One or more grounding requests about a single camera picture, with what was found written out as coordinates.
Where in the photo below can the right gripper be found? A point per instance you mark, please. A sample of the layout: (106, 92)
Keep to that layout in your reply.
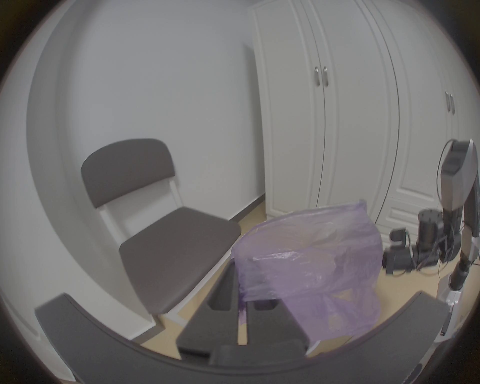
(399, 260)

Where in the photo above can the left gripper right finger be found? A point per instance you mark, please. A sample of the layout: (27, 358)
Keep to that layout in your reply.
(266, 326)

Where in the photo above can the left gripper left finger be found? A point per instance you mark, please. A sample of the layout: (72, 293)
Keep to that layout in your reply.
(202, 333)

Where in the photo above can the purple plastic bag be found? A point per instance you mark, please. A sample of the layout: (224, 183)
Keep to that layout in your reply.
(311, 262)

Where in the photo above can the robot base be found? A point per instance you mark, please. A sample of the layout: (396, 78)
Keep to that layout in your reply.
(450, 298)

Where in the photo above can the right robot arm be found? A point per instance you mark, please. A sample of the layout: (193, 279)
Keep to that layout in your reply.
(459, 176)

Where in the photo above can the grey white chair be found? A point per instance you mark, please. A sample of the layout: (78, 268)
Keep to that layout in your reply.
(176, 243)

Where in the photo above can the white wardrobe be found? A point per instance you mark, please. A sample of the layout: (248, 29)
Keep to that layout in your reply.
(337, 131)

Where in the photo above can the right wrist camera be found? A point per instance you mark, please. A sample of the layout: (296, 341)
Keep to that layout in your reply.
(398, 236)

